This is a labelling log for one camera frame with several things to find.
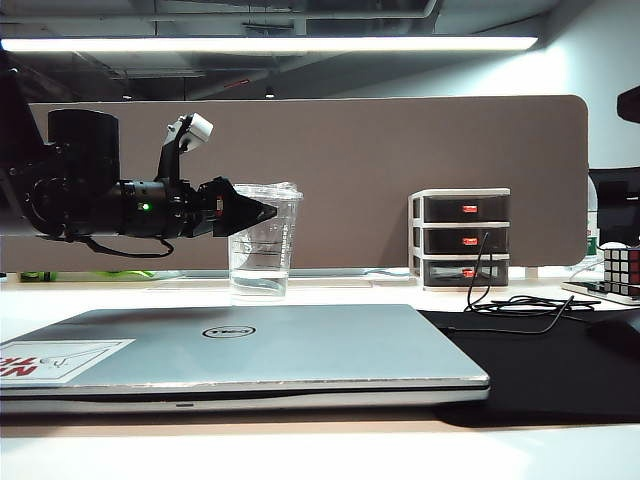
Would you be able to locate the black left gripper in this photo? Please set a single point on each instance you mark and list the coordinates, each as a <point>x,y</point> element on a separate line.
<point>192,212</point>

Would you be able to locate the clear plastic cup with water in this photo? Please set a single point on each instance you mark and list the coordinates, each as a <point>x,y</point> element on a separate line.
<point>285,250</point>

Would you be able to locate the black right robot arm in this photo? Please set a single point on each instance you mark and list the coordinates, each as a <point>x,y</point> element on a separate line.
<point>630,102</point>

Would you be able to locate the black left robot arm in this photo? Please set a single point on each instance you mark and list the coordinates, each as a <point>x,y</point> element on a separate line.
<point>85,175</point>

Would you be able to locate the silver Dell laptop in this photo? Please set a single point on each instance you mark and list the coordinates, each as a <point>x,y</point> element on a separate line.
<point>300,350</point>

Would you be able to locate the green packet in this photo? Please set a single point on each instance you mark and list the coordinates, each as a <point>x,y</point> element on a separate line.
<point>125,274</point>

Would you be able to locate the brown desk partition panel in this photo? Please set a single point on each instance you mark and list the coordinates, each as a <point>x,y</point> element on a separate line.
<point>400,150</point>

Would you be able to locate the black mouse pad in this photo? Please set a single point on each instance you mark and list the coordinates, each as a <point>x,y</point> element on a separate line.
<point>525,375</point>

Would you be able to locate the white flat device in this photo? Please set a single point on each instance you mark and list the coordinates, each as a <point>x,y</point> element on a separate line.
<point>580,288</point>

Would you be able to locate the bottle with green label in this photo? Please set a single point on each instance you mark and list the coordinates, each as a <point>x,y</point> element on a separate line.
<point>593,245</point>

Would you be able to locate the black monitor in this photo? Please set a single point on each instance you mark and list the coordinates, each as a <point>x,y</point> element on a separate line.
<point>620,210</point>

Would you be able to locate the Rubik's cube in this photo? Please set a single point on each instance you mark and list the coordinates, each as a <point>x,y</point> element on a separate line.
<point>622,270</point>

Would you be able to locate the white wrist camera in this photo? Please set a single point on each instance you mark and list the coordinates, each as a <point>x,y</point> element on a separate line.
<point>200,129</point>

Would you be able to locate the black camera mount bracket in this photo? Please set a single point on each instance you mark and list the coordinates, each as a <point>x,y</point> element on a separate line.
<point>167,155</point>

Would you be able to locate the white drawer organizer frame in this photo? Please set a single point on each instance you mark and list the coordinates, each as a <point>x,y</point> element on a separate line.
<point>416,240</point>

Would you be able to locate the white partition bracket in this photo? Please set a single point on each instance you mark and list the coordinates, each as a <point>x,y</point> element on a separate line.
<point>532,273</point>

